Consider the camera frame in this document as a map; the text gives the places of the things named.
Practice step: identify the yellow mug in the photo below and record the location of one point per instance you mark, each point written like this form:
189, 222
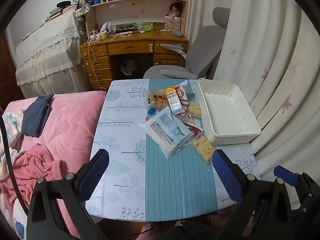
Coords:
103, 35

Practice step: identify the white blue pillow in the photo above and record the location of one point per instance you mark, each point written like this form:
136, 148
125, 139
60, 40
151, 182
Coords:
18, 225

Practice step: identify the orange white oat bar packet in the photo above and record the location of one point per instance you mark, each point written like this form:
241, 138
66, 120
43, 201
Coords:
173, 100

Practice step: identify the pink quilt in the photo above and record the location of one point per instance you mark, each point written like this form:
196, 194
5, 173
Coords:
70, 130

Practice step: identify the clear biscuit packet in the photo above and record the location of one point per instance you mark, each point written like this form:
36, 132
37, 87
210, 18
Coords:
156, 100

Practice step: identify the clear red nut snack packet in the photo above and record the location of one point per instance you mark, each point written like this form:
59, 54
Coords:
196, 128
184, 117

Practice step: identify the red apple print snack packet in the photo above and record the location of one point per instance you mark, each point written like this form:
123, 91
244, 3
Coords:
182, 90

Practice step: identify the wooden bookshelf hutch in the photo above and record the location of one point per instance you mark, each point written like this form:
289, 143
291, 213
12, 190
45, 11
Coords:
140, 7

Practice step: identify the dark patterned pouch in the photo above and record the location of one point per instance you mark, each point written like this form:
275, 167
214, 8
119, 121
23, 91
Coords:
126, 28

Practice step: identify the white floral curtain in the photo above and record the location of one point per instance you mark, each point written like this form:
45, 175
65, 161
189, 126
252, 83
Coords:
262, 42

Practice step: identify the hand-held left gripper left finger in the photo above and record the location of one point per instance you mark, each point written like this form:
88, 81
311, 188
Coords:
93, 173

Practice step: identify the clear yellow cracker packet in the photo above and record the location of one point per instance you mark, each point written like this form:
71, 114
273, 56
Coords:
195, 108
203, 148

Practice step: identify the stack of books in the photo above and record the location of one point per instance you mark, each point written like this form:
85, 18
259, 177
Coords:
58, 12

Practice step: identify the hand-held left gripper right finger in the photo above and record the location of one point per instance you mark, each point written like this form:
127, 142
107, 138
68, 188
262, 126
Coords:
227, 177

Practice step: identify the dark plastic bag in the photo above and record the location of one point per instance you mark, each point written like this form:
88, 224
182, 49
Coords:
128, 67

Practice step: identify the patterned fabric bag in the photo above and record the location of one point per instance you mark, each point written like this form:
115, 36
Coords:
82, 11

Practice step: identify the leaf print tablecloth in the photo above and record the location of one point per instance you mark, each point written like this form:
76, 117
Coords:
125, 142

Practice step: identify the pink fleece robe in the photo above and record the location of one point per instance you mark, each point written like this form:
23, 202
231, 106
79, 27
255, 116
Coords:
32, 165

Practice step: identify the grey office chair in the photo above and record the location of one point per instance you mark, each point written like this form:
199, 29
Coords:
202, 45

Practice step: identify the dark blue cloth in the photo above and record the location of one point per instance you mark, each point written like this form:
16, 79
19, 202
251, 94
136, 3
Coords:
36, 115

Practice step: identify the large white blue snack packet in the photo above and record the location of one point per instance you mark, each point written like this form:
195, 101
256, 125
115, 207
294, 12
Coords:
165, 130

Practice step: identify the wooden desk with drawers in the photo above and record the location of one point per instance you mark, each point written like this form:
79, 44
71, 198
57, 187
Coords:
130, 46

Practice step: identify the green packet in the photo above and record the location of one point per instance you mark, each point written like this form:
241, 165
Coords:
147, 26

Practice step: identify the white plastic bag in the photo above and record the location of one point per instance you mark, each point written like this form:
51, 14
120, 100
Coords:
106, 27

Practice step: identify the pastel patterned blanket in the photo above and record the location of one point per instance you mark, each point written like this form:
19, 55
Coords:
11, 125

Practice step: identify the small blue snack packet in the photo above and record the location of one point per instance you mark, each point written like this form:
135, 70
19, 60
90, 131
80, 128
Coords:
150, 111

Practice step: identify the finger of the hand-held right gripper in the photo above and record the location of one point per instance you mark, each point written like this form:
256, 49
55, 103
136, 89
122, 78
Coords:
285, 175

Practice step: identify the brown-haired doll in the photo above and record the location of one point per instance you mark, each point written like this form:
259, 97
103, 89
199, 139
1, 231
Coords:
175, 10

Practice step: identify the white plastic storage box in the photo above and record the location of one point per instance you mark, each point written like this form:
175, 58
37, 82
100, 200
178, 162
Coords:
225, 110

